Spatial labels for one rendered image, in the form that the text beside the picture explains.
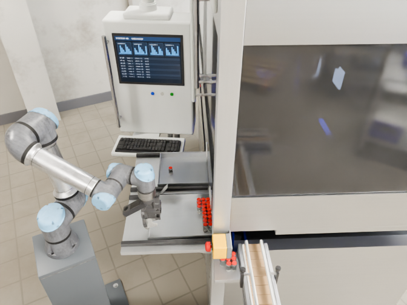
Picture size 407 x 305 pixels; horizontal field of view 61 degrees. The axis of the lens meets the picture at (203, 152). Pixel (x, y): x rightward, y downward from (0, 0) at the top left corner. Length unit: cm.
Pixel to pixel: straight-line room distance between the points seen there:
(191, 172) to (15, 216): 176
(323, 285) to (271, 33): 132
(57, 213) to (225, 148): 83
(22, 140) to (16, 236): 173
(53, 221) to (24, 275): 123
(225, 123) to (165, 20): 105
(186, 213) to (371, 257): 88
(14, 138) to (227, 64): 83
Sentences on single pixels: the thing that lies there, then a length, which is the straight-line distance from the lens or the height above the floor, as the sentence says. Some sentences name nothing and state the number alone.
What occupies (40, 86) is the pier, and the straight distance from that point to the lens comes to 407.
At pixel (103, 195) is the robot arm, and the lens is 133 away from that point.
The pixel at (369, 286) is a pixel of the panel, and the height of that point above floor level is 55.
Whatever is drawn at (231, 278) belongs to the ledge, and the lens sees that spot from 151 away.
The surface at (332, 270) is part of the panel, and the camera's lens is 183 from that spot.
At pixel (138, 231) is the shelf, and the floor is 88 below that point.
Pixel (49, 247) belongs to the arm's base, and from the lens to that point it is 176.
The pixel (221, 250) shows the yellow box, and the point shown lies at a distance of 141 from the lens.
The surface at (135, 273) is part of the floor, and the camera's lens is 260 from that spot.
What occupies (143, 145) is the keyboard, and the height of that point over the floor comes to 83.
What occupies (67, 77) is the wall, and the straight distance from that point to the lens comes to 428.
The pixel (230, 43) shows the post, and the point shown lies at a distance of 99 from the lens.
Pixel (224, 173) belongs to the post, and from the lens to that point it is 124.
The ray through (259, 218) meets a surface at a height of 109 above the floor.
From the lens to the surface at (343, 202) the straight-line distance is 147.
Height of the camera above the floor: 216
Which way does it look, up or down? 38 degrees down
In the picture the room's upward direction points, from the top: straight up
